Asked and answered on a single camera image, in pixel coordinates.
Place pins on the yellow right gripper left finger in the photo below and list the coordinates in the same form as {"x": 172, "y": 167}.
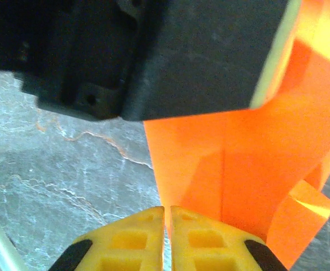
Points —
{"x": 125, "y": 248}

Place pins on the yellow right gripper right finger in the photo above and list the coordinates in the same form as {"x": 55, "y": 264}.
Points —
{"x": 210, "y": 248}

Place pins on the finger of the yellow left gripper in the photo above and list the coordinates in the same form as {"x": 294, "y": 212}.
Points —
{"x": 204, "y": 56}

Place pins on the orange paper sheet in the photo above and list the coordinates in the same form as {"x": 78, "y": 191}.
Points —
{"x": 238, "y": 155}

